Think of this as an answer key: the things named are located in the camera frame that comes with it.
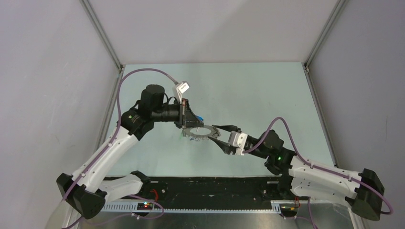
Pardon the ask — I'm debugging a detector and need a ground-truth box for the grey cable duct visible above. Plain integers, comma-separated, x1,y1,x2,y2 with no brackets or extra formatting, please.
101,202,281,214

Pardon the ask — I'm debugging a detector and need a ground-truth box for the aluminium frame post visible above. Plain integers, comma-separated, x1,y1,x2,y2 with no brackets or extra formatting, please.
79,0,123,73
303,0,349,73

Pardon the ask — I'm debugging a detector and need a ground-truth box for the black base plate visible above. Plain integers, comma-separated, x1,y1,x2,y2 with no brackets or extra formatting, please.
104,176,304,211

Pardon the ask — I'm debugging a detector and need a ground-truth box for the right aluminium frame post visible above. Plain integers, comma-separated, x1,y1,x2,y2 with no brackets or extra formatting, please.
303,0,349,73

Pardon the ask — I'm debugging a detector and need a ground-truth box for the left aluminium frame post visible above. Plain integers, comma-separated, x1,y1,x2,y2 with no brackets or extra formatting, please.
79,0,123,73

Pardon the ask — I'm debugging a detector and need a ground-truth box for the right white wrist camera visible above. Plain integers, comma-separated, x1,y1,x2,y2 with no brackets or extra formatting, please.
227,131,249,157

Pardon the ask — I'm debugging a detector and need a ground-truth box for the left circuit board with LEDs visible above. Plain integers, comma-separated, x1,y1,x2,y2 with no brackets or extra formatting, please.
137,202,154,210

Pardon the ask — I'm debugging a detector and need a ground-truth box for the right circuit board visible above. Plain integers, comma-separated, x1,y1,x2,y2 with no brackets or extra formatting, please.
280,206,299,211

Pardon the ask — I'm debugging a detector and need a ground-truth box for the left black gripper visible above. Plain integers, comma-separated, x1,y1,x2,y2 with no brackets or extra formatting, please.
151,98,203,129

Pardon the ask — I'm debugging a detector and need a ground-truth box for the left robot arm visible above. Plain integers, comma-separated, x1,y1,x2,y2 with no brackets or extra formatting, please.
56,81,204,219

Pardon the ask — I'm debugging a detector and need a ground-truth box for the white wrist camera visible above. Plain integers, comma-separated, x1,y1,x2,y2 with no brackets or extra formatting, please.
227,131,249,157
172,81,190,102

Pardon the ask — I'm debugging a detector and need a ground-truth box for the large toothed metal keyring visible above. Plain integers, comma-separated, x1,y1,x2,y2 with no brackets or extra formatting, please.
182,125,221,141

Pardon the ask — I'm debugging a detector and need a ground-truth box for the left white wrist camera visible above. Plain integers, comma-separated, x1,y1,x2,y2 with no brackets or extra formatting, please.
172,81,190,102

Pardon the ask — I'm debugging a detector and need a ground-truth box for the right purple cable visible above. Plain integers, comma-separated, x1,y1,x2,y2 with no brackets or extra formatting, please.
242,117,394,216

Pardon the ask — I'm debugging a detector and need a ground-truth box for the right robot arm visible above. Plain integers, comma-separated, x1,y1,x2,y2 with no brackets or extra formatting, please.
210,125,384,221

